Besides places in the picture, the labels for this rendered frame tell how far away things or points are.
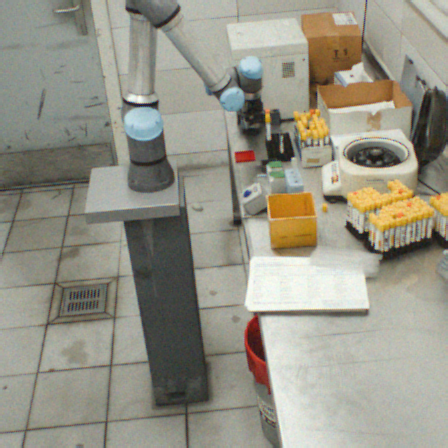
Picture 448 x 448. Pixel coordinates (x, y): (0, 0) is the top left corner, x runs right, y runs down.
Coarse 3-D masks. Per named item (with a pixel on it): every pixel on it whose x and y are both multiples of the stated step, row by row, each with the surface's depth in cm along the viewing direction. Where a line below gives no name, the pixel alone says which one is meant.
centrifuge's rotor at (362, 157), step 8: (360, 152) 229; (368, 152) 229; (376, 152) 224; (384, 152) 229; (392, 152) 227; (352, 160) 227; (360, 160) 224; (368, 160) 225; (376, 160) 224; (384, 160) 224; (392, 160) 223
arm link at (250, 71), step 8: (248, 56) 235; (240, 64) 234; (248, 64) 234; (256, 64) 234; (240, 72) 235; (248, 72) 233; (256, 72) 233; (240, 80) 235; (248, 80) 236; (256, 80) 236; (248, 88) 240; (256, 88) 240
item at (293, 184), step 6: (288, 174) 222; (288, 180) 219; (294, 180) 218; (300, 180) 218; (288, 186) 220; (294, 186) 216; (300, 186) 216; (288, 192) 222; (294, 192) 217; (300, 192) 217
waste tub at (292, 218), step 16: (304, 192) 212; (272, 208) 215; (288, 208) 215; (304, 208) 215; (272, 224) 203; (288, 224) 203; (304, 224) 203; (272, 240) 206; (288, 240) 206; (304, 240) 206
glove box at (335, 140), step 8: (336, 136) 247; (344, 136) 247; (352, 136) 246; (360, 136) 246; (368, 136) 240; (376, 136) 240; (384, 136) 240; (392, 136) 244; (400, 136) 244; (336, 144) 242; (336, 152) 240
